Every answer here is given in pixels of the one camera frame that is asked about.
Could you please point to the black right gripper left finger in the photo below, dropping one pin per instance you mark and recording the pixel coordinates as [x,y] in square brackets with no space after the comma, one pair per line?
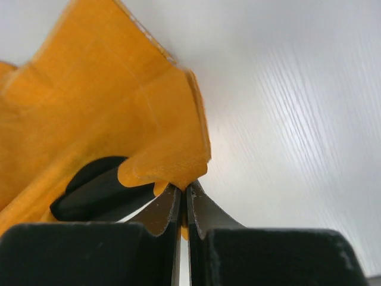
[142,251]

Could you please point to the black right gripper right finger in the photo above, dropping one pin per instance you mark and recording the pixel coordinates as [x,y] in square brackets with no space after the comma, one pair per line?
[224,252]

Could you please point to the orange Mickey Mouse placemat cloth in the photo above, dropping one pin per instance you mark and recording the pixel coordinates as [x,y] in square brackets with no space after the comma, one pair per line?
[99,86]

